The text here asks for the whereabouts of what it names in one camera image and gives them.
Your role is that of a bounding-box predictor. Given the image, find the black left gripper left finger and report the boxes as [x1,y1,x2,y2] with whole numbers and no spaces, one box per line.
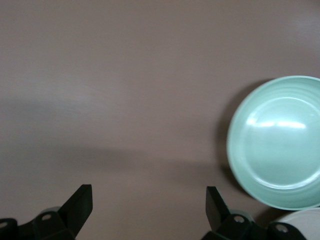
[32,184,94,240]

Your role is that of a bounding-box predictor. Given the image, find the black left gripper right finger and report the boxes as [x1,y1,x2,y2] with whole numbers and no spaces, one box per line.
[205,186,258,240]

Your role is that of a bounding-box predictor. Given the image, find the light green plate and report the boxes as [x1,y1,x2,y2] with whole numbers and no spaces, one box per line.
[225,75,320,211]

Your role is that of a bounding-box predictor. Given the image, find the beige plate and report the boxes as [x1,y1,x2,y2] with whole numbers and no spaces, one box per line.
[276,208,320,240]

